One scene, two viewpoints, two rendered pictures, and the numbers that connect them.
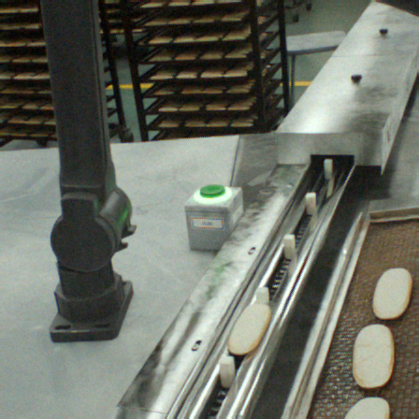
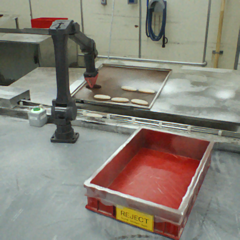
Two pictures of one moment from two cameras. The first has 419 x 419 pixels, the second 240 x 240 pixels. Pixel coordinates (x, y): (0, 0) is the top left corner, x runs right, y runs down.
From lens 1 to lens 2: 1.55 m
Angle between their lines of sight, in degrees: 80
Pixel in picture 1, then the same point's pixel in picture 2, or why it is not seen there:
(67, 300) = (71, 131)
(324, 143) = (19, 97)
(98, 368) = (90, 136)
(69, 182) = (69, 98)
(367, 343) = (118, 99)
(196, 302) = (82, 118)
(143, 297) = not seen: hidden behind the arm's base
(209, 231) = (43, 118)
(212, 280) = not seen: hidden behind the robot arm
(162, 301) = not seen: hidden behind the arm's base
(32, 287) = (40, 149)
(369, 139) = (27, 92)
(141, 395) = (113, 123)
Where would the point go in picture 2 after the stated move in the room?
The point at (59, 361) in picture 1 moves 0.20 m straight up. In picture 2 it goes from (84, 141) to (81, 101)
